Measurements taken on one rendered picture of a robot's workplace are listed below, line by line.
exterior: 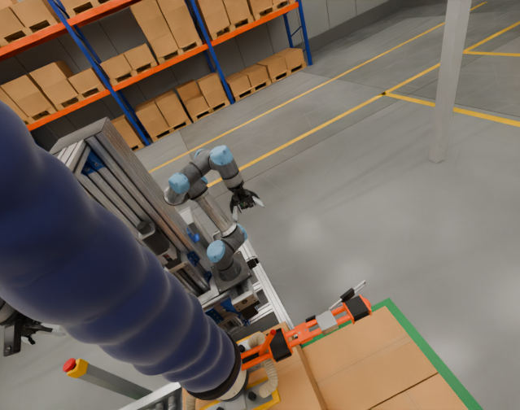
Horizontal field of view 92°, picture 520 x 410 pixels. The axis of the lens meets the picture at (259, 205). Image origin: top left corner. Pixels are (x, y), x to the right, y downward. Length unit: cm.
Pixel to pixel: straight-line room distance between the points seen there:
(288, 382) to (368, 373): 55
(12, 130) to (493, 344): 260
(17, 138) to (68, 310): 30
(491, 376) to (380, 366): 87
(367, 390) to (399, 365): 22
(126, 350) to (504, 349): 232
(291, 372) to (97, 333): 94
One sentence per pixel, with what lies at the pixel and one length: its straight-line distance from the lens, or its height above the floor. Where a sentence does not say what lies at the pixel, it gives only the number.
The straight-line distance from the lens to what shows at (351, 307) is 116.
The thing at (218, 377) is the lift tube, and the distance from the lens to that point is 102.
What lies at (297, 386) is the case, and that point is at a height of 94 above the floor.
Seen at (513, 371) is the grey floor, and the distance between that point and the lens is 249.
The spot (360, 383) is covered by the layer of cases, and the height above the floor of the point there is 54.
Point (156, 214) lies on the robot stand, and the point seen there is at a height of 156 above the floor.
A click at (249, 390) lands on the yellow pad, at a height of 108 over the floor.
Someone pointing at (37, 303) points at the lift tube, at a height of 199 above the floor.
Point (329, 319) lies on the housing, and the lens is 116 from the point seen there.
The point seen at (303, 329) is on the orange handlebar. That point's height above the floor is 120.
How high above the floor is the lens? 225
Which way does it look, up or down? 39 degrees down
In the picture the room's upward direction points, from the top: 24 degrees counter-clockwise
